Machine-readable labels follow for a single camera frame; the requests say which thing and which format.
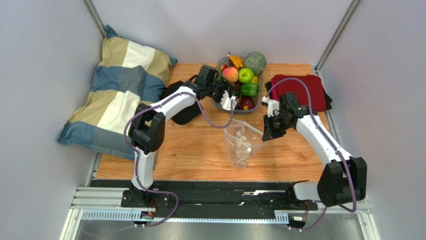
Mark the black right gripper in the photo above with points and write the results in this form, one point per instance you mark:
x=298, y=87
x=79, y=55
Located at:
x=271, y=124

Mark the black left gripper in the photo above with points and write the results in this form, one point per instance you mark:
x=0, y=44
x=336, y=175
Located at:
x=228, y=87

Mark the clear polka dot zip bag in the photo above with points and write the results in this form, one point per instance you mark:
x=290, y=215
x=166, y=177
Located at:
x=242, y=141

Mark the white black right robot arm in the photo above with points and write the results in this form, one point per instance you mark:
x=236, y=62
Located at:
x=344, y=177

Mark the peach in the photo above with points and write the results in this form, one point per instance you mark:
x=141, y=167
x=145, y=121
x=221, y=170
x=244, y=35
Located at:
x=231, y=74

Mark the grey fruit basket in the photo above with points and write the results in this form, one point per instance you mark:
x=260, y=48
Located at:
x=259, y=81

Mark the green apple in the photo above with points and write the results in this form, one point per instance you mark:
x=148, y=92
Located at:
x=245, y=75

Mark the green bell pepper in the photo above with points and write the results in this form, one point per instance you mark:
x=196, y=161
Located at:
x=250, y=89

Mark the red apple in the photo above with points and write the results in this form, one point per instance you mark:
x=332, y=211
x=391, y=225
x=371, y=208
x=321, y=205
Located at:
x=247, y=103

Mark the black cap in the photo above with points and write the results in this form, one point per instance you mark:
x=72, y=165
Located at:
x=187, y=114

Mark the green cantaloupe melon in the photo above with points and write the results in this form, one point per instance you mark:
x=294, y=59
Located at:
x=255, y=61

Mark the red folded cloth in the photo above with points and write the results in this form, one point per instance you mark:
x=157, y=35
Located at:
x=320, y=101

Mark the striped blue beige pillow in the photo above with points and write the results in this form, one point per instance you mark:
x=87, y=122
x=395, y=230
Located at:
x=129, y=74

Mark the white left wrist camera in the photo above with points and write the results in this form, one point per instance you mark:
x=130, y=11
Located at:
x=228, y=102

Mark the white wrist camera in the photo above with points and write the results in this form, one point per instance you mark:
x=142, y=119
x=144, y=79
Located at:
x=228, y=102
x=272, y=105

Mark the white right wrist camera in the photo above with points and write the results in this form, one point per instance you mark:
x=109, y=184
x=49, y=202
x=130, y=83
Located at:
x=272, y=105

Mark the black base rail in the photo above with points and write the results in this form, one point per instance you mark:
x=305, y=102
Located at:
x=246, y=200

